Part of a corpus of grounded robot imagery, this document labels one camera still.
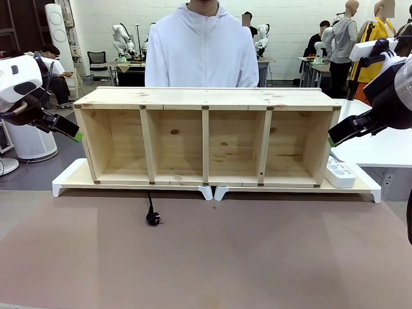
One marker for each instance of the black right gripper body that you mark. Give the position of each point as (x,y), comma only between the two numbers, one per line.
(367,124)

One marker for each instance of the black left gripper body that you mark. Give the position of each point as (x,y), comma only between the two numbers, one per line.
(45,121)

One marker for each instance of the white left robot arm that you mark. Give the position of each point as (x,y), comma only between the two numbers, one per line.
(16,80)

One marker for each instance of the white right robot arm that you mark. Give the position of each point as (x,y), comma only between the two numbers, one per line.
(396,93)

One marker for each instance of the white cylindrical air purifier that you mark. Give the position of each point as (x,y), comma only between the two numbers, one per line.
(30,141)

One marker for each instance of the white side table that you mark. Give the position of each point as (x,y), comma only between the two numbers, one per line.
(373,148)

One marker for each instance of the seated person in white shirt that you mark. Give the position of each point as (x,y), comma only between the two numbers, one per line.
(59,83)

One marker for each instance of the white power strip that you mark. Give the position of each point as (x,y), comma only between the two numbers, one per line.
(341,174)

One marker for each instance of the white fan base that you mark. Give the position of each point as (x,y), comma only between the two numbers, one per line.
(8,165)

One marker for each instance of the black office chair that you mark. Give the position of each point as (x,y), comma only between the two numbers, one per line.
(96,61)

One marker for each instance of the dark background work table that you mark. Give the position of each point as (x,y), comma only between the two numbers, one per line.
(130,75)

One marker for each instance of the white standing air conditioner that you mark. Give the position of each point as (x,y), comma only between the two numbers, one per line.
(58,35)

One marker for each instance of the mannequin in grey hoodie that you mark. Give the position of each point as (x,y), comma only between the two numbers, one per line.
(344,38)

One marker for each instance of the mannequin in yellow jacket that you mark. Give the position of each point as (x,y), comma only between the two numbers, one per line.
(370,32)

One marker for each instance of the seated background person in black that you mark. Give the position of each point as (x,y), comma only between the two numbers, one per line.
(315,43)

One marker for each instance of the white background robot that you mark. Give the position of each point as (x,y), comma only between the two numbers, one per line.
(261,38)
(120,38)

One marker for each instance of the background person in black shirt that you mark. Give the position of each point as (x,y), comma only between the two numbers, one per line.
(250,25)

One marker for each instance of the four-compartment wooden shelf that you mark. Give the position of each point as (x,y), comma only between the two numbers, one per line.
(206,96)

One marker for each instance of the person torso in white hoodie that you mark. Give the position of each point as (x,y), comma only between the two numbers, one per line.
(201,48)

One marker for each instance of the tan curved bracket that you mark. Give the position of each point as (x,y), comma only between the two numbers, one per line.
(20,108)

